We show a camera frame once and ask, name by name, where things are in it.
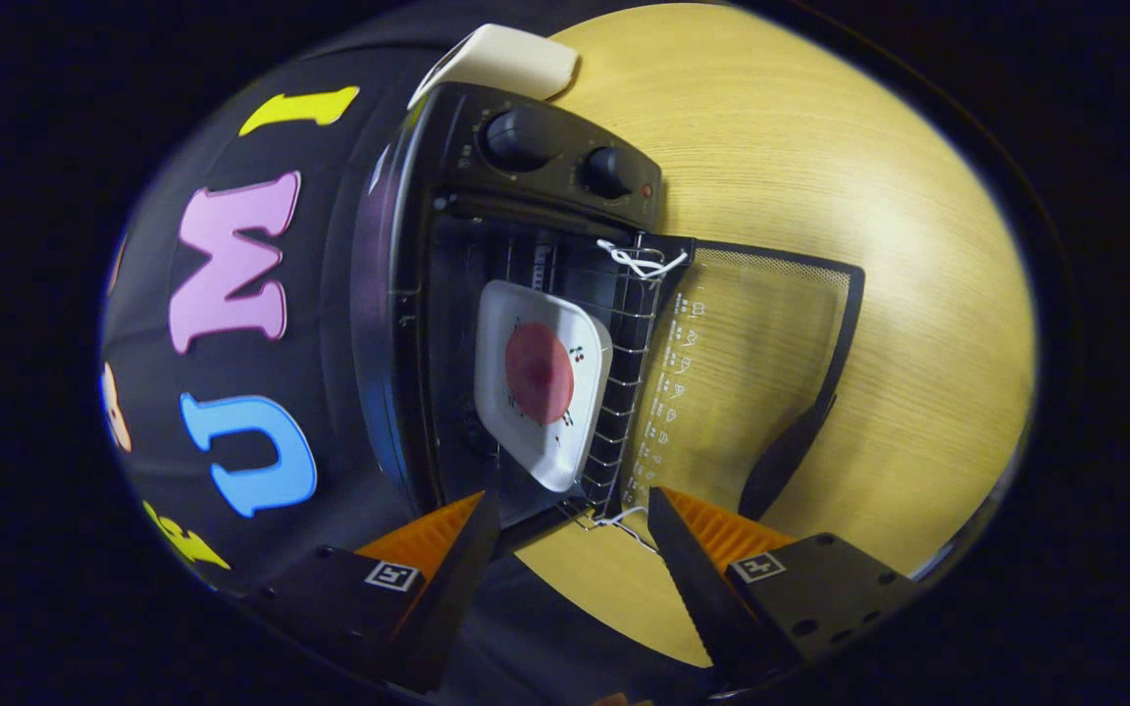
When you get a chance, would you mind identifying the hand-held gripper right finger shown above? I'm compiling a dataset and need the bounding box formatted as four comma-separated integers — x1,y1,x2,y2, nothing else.
647,486,919,687

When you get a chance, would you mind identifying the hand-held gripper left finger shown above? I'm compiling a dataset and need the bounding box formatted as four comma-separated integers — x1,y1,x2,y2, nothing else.
251,490,502,695

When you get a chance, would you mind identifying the white square plate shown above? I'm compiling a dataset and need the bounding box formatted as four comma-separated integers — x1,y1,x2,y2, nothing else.
474,280,615,493

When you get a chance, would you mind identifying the pink round meat slice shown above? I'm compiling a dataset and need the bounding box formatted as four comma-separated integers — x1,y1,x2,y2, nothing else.
505,322,576,427

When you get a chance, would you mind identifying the black toaster oven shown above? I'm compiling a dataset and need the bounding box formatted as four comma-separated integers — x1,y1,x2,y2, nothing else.
349,81,865,550

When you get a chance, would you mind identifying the white pop-up toaster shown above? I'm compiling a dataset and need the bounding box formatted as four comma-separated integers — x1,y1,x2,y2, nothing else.
408,24,581,109

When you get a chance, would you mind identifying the white string tie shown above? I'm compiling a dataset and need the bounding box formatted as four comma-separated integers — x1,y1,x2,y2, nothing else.
596,238,690,280
565,502,659,552

